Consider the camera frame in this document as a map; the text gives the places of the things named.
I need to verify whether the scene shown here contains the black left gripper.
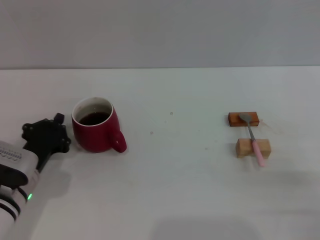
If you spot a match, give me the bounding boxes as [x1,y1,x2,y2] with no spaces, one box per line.
[21,112,72,173]

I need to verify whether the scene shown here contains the red ceramic coffee cup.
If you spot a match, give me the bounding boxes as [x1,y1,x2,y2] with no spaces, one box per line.
[71,96,128,154]

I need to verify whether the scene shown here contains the pink handled metal spoon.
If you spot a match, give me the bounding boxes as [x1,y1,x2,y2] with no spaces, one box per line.
[238,112,266,168]

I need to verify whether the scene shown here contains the dark brown wooden block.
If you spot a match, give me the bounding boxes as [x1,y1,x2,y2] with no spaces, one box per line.
[227,111,260,128]

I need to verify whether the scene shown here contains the light wooden notched block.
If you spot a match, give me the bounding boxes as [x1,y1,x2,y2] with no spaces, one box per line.
[235,138,273,159]

